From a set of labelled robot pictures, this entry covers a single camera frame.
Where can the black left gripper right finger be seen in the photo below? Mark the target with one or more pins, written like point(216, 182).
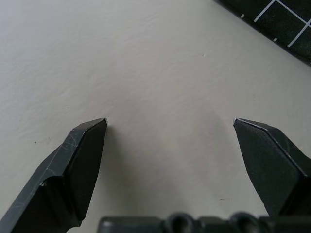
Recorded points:
point(272, 165)

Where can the black gridded cutting mat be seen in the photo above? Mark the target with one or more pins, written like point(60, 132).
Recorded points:
point(279, 19)

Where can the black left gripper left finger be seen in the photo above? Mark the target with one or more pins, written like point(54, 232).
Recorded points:
point(68, 174)

